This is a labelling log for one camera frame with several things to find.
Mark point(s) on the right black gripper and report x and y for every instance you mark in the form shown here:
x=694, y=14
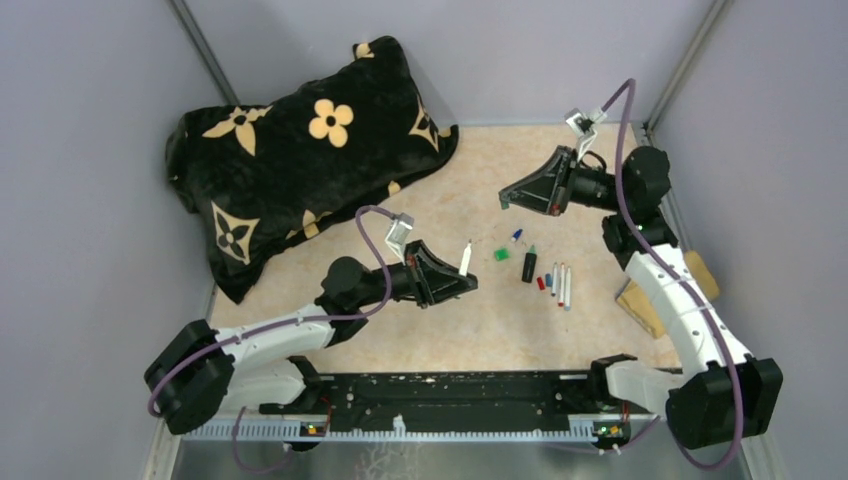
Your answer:
x=548, y=189

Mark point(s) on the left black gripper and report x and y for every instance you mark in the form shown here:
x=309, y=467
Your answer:
x=417, y=275

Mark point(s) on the white green-tip pen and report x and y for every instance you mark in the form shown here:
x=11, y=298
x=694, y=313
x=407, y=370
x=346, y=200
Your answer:
x=465, y=260

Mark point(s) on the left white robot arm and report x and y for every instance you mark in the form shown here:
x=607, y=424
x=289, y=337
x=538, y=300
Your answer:
x=204, y=371

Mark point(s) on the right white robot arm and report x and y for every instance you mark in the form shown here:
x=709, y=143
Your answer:
x=723, y=391

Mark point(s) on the white blue-tip pen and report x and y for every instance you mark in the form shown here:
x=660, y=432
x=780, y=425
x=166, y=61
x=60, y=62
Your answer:
x=554, y=274

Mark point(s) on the white light-blue pen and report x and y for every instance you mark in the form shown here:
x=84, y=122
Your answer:
x=567, y=289

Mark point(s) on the black green highlighter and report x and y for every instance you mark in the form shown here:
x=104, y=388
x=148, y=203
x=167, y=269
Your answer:
x=529, y=265

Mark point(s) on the black floral plush blanket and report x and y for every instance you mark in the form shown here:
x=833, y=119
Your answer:
x=267, y=178

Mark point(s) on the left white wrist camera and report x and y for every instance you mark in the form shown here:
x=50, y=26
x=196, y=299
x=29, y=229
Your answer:
x=396, y=237

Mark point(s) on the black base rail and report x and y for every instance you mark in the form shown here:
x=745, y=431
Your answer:
x=498, y=402

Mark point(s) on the grey cable duct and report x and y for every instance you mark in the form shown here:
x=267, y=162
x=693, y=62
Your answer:
x=296, y=431

